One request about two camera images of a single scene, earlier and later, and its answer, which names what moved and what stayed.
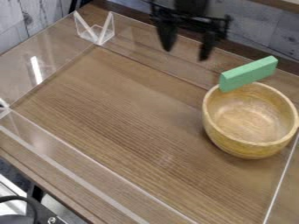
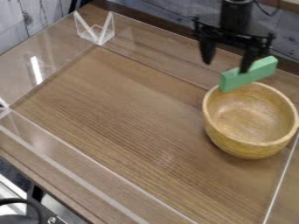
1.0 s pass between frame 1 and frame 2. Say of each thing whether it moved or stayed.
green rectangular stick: stayed
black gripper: moved
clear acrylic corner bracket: stayed
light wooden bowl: stayed
